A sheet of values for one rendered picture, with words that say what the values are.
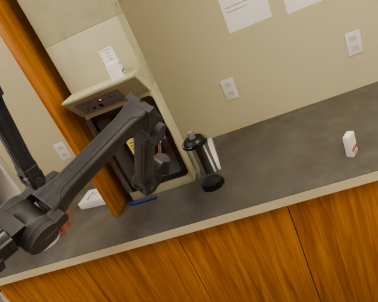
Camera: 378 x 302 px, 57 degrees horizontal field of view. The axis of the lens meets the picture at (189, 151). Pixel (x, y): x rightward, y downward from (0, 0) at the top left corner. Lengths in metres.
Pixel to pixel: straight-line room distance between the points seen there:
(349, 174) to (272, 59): 0.77
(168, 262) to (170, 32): 1.08
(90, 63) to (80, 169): 0.75
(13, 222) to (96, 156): 0.21
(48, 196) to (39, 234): 0.08
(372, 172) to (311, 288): 0.61
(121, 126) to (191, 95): 1.09
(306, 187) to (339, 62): 0.81
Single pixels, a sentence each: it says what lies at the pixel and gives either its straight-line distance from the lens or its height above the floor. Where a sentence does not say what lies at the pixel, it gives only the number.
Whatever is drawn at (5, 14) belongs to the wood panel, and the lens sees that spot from 1.52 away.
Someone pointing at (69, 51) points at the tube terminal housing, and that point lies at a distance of 1.48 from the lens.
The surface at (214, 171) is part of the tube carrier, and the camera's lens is 1.44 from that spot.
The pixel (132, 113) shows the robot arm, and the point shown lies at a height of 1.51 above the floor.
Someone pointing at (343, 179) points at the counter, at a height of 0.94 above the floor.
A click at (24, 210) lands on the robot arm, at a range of 0.76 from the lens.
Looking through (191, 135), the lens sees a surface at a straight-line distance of 1.39.
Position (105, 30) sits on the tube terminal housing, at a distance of 1.42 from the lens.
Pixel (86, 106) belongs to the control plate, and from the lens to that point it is 1.45.
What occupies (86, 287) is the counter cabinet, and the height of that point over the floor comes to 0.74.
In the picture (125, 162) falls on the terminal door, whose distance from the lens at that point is 1.59.
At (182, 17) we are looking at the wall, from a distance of 1.79.
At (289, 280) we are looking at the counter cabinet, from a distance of 1.63.
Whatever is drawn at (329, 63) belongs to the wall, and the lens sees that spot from 1.92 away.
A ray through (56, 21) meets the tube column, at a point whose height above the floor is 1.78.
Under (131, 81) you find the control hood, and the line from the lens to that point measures 1.33.
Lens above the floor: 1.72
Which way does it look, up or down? 24 degrees down
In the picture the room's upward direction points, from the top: 25 degrees counter-clockwise
